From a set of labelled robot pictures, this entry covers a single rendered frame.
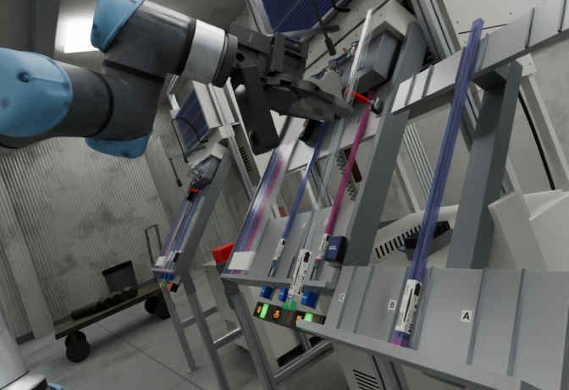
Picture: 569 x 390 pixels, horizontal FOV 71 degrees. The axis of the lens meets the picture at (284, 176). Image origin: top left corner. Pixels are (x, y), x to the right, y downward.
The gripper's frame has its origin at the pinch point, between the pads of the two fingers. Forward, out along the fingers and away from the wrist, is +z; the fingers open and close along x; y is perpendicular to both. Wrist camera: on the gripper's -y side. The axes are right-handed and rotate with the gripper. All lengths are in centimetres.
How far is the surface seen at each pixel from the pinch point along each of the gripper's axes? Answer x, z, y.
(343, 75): 39, 24, 33
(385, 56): 24.0, 26.1, 33.1
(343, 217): 26.0, 19.2, -9.8
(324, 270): 26.8, 16.2, -21.7
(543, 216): 21, 82, 2
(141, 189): 802, 40, 124
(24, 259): 751, -120, -39
